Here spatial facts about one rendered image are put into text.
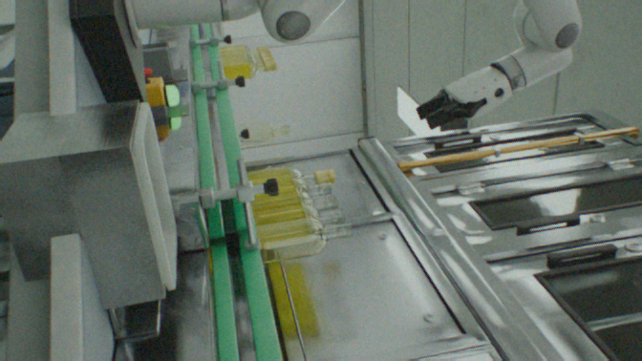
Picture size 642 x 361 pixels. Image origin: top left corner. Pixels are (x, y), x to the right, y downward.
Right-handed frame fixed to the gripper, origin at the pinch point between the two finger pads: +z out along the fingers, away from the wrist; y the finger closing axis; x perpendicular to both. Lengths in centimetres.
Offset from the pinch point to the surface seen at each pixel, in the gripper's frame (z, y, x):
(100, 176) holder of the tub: 47, -39, 32
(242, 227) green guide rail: 40.9, -14.9, 4.7
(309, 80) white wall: -7, 580, -184
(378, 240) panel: 20.0, 2.3, -22.9
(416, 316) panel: 20.8, -23.9, -22.8
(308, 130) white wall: 21, 581, -241
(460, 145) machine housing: -16, 51, -40
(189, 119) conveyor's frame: 44, 17, 16
